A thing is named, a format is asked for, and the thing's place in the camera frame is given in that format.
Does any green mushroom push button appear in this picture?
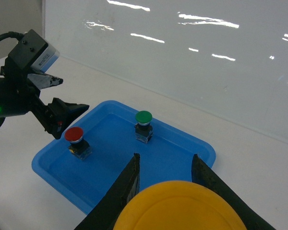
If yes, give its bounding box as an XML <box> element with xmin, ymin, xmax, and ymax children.
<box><xmin>134</xmin><ymin>111</ymin><xmax>153</xmax><ymax>144</ymax></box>

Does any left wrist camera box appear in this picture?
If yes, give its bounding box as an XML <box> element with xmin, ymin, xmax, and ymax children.
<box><xmin>7</xmin><ymin>29</ymin><xmax>60</xmax><ymax>73</ymax></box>

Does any blue plastic tray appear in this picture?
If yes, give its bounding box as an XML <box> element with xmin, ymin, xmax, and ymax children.
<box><xmin>32</xmin><ymin>101</ymin><xmax>216</xmax><ymax>214</ymax></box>

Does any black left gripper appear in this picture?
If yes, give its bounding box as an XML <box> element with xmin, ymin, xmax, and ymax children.
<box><xmin>0</xmin><ymin>57</ymin><xmax>89</xmax><ymax>139</ymax></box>

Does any yellow mushroom push button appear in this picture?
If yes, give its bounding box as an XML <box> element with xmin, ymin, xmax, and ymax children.
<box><xmin>114</xmin><ymin>181</ymin><xmax>246</xmax><ymax>230</ymax></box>

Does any white glossy back panel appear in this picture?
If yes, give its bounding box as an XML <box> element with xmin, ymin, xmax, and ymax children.
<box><xmin>44</xmin><ymin>0</ymin><xmax>288</xmax><ymax>143</ymax></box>

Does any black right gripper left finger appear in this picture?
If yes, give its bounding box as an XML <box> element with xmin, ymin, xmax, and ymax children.
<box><xmin>76</xmin><ymin>153</ymin><xmax>140</xmax><ymax>230</ymax></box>

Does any red mushroom push button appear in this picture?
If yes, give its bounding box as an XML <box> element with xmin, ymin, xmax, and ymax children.
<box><xmin>64</xmin><ymin>126</ymin><xmax>92</xmax><ymax>161</ymax></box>

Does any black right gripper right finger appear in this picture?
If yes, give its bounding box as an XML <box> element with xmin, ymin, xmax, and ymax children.
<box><xmin>191</xmin><ymin>154</ymin><xmax>274</xmax><ymax>230</ymax></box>

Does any black left camera cable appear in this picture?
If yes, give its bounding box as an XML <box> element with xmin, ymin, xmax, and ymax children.
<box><xmin>0</xmin><ymin>31</ymin><xmax>26</xmax><ymax>50</ymax></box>

